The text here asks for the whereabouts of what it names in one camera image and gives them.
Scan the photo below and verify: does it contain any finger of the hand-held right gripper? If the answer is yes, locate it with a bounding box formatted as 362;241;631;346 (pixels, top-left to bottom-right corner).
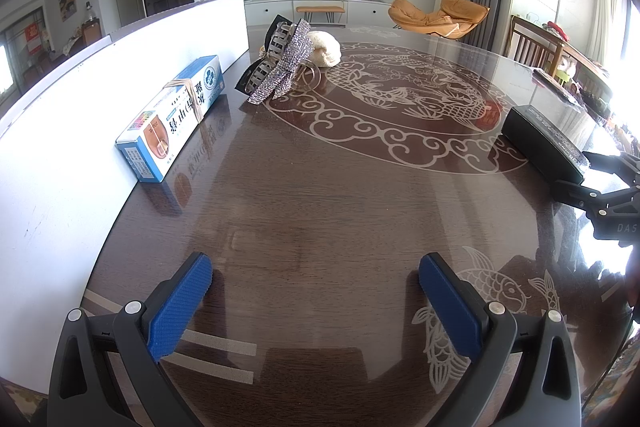
582;151;640;188
552;179;621;214

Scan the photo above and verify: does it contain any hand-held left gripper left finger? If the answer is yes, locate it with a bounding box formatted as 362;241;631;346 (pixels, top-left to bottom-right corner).
47;252;213;427

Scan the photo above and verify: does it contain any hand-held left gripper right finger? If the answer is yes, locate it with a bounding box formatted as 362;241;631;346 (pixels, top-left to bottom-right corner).
418;253;583;427

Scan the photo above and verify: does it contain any black cardboard box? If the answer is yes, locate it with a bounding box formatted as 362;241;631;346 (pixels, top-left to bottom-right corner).
501;104;593;185

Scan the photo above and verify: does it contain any brown patterned desktop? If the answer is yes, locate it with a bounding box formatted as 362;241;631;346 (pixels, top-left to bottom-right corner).
80;24;640;427

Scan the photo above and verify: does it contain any cluttered side table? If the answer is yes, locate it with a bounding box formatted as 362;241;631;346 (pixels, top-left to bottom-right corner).
540;19;640;158

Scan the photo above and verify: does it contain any wooden chair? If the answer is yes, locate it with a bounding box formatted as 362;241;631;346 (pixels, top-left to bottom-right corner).
509;16;566;75

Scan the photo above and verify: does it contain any white partition board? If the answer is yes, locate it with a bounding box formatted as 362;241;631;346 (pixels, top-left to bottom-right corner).
0;34;211;393
110;0;249;108

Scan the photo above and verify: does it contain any floral patterned cloth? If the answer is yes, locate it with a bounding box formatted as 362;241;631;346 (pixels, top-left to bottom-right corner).
0;379;51;427

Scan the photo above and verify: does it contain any blue white ointment box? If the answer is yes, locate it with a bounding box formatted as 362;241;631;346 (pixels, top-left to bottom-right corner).
116;54;224;184

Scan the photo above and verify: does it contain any orange lounge chair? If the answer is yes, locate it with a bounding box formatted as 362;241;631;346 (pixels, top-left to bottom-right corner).
388;0;491;42

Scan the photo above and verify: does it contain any clear round hair clip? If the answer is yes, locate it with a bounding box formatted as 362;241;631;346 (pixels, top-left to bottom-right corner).
292;61;327;88

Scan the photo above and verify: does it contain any rhinestone bow hair clip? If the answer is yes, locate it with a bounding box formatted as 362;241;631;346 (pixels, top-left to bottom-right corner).
246;19;316;106

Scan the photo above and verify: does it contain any cream knit hat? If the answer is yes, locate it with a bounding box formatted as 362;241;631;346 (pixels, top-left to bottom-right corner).
306;30;342;68

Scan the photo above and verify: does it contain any small wooden cabinet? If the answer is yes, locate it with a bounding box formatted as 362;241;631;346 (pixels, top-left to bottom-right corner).
80;18;102;48

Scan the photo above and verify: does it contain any red door decoration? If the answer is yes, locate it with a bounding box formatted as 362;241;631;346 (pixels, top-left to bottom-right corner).
24;23;42;55

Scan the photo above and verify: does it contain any white television cabinet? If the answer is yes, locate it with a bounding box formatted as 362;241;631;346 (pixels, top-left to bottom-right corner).
244;0;401;28

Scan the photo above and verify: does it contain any wooden bench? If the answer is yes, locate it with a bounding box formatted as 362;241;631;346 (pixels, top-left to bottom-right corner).
296;5;346;26

